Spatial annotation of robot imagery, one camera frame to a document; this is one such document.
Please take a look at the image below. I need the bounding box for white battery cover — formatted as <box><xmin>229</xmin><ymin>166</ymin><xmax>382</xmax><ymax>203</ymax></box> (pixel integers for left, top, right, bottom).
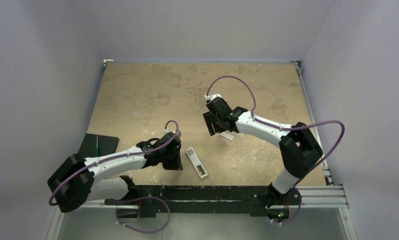
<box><xmin>220</xmin><ymin>131</ymin><xmax>235</xmax><ymax>141</ymax></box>

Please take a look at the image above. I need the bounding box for white remote control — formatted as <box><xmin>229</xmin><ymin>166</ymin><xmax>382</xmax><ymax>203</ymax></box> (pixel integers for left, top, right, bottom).
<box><xmin>185</xmin><ymin>147</ymin><xmax>208</xmax><ymax>179</ymax></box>

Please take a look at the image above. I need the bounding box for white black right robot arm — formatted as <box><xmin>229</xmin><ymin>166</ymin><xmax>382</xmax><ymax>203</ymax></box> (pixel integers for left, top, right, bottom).
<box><xmin>203</xmin><ymin>94</ymin><xmax>323</xmax><ymax>204</ymax></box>

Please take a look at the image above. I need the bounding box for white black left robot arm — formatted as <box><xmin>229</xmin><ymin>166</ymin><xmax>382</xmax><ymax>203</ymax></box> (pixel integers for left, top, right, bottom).
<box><xmin>47</xmin><ymin>131</ymin><xmax>183</xmax><ymax>213</ymax></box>

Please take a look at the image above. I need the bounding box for black mat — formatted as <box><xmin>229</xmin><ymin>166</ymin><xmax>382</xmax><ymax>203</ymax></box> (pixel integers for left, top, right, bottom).
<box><xmin>78</xmin><ymin>133</ymin><xmax>120</xmax><ymax>158</ymax></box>

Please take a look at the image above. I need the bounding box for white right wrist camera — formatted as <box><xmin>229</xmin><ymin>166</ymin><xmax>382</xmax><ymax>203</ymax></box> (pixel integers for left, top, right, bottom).
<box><xmin>204</xmin><ymin>93</ymin><xmax>222</xmax><ymax>103</ymax></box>

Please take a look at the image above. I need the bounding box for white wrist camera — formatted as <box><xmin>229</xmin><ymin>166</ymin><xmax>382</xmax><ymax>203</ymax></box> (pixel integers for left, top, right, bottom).
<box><xmin>204</xmin><ymin>93</ymin><xmax>222</xmax><ymax>103</ymax></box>
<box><xmin>164</xmin><ymin>129</ymin><xmax>182</xmax><ymax>138</ymax></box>

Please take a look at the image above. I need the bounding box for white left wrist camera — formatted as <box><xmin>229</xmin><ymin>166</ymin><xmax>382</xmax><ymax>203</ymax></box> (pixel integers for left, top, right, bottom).
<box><xmin>164</xmin><ymin>129</ymin><xmax>182</xmax><ymax>138</ymax></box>

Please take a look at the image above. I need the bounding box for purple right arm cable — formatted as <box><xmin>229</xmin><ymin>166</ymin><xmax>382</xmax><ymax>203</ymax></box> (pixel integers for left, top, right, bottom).
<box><xmin>205</xmin><ymin>75</ymin><xmax>346</xmax><ymax>226</ymax></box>

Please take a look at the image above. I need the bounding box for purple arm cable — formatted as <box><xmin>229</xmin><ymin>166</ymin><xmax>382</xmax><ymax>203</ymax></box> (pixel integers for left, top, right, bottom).
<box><xmin>48</xmin><ymin>119</ymin><xmax>180</xmax><ymax>207</ymax></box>
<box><xmin>205</xmin><ymin>75</ymin><xmax>346</xmax><ymax>226</ymax></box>

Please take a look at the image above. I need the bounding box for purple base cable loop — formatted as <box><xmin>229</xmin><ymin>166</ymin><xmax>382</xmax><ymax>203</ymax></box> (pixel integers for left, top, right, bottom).
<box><xmin>114</xmin><ymin>194</ymin><xmax>172</xmax><ymax>235</ymax></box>

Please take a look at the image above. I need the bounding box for green handled screwdriver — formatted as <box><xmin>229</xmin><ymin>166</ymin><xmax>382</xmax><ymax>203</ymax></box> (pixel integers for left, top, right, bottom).
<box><xmin>94</xmin><ymin>135</ymin><xmax>101</xmax><ymax>157</ymax></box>

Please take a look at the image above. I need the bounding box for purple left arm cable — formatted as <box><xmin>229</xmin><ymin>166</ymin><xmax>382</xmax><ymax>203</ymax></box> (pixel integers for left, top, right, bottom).
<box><xmin>48</xmin><ymin>119</ymin><xmax>180</xmax><ymax>207</ymax></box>

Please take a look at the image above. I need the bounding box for aluminium frame rail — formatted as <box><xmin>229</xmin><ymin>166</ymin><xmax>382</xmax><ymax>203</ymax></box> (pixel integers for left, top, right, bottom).
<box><xmin>292</xmin><ymin>60</ymin><xmax>358</xmax><ymax>240</ymax></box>

